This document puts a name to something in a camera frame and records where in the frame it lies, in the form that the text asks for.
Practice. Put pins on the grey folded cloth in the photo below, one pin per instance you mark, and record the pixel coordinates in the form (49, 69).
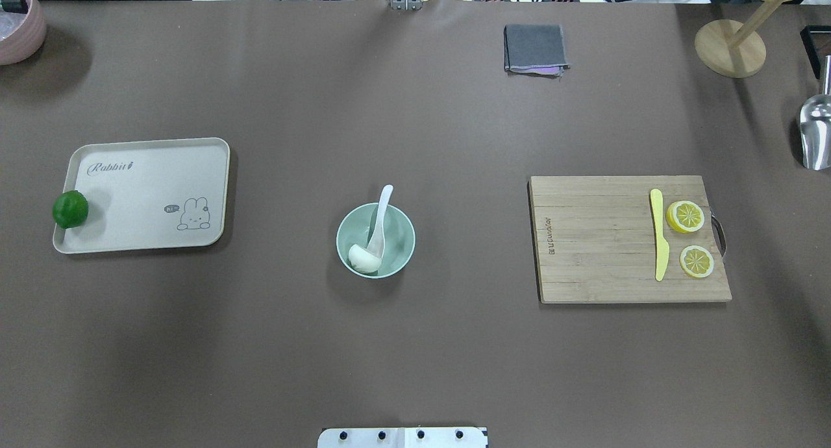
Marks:
(535, 50)

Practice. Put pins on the pink bowl with ice cubes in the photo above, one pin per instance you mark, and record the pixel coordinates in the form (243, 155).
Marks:
(22, 35)

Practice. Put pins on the yellow plastic knife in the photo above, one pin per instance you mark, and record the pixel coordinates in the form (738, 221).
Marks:
(661, 244)

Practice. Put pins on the lemon slice near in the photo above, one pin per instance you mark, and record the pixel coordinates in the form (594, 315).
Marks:
(685, 216)

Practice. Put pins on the lemon slice far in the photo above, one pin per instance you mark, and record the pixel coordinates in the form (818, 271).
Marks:
(696, 261)

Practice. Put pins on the green lime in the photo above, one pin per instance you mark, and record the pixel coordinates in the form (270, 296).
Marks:
(70, 209)

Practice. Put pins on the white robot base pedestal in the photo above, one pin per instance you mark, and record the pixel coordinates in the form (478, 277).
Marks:
(404, 437)

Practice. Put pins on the dark wooden tray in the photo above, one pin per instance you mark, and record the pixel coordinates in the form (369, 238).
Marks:
(816, 41)

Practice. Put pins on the metal scoop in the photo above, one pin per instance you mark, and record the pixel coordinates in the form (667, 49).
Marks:
(814, 124)

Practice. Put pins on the mint green bowl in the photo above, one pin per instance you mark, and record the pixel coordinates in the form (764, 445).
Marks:
(357, 227)

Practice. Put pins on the bamboo cutting board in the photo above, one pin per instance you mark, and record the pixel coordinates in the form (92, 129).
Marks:
(595, 241)

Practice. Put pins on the lemon slice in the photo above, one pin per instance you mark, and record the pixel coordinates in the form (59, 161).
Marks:
(685, 216)
(696, 261)

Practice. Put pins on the wooden mug tree stand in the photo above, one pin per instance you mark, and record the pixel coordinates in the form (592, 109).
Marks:
(732, 48)

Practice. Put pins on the white ceramic spoon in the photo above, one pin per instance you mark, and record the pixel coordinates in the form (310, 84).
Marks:
(376, 243)

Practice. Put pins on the metal tube with black cap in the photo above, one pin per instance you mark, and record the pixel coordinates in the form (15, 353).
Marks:
(15, 6)

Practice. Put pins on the cream rabbit tray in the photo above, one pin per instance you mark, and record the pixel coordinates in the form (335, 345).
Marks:
(160, 194)

